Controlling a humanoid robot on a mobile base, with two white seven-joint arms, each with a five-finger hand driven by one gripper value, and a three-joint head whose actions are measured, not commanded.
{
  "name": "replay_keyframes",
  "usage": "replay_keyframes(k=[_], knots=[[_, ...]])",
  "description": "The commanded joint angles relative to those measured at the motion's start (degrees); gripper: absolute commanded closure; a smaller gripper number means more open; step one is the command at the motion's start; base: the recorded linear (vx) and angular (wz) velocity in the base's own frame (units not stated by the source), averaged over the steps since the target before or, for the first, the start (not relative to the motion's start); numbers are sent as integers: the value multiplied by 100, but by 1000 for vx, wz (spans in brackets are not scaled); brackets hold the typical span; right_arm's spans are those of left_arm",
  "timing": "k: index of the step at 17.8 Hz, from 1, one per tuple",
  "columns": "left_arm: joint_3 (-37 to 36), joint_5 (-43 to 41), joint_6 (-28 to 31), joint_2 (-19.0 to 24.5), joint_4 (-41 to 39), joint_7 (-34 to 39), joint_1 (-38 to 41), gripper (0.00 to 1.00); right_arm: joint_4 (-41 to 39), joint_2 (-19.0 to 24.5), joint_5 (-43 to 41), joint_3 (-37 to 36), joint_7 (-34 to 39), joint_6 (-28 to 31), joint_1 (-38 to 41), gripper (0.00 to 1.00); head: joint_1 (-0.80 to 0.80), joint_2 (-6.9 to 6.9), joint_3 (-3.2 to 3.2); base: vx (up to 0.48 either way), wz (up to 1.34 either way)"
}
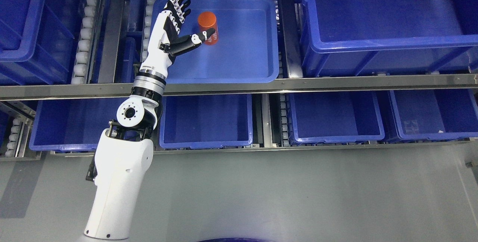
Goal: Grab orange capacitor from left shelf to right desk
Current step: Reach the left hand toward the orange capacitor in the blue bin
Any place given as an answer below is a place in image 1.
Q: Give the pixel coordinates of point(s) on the shallow blue tray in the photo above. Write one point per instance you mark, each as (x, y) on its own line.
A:
(246, 50)

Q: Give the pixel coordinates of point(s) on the steel shelf rail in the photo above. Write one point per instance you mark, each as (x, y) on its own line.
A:
(289, 85)

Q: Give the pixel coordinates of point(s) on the blue bin lower middle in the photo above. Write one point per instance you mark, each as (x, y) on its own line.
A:
(206, 121)

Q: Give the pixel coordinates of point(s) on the blue bin lower far right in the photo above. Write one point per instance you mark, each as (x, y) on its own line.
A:
(429, 115)

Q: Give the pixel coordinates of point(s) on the orange cylindrical capacitor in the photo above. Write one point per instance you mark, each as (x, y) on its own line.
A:
(208, 20)

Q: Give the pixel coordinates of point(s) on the large blue bin upper right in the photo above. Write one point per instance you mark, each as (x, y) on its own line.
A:
(345, 38)

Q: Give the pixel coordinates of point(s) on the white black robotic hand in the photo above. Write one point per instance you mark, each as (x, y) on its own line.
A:
(165, 44)

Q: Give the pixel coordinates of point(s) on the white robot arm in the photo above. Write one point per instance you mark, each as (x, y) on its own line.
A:
(123, 156)

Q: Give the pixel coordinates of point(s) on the blue bin lower left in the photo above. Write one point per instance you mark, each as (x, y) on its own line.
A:
(72, 125)

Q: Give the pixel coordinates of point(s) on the blue bin upper left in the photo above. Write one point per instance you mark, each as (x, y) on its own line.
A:
(37, 41)

